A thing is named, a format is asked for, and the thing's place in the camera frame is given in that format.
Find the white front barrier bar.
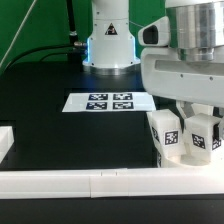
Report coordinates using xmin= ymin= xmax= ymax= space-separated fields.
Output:
xmin=0 ymin=168 xmax=224 ymax=199

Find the black cable bundle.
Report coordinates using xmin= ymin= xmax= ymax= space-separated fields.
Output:
xmin=0 ymin=0 xmax=88 ymax=73

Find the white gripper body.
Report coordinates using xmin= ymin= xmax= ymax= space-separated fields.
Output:
xmin=141 ymin=47 xmax=224 ymax=108

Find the white thin cable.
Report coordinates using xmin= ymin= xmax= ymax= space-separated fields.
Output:
xmin=0 ymin=0 xmax=38 ymax=69

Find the white marker sheet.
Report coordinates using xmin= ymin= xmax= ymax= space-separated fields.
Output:
xmin=63 ymin=92 xmax=156 ymax=112

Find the white left barrier block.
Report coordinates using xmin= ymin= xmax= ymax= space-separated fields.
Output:
xmin=0 ymin=126 xmax=14 ymax=163

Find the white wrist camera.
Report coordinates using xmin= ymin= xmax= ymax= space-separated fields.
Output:
xmin=138 ymin=16 xmax=170 ymax=47

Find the white round stool seat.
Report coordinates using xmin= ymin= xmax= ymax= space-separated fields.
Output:
xmin=157 ymin=147 xmax=224 ymax=168

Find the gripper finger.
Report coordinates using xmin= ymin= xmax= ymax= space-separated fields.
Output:
xmin=176 ymin=101 xmax=194 ymax=119

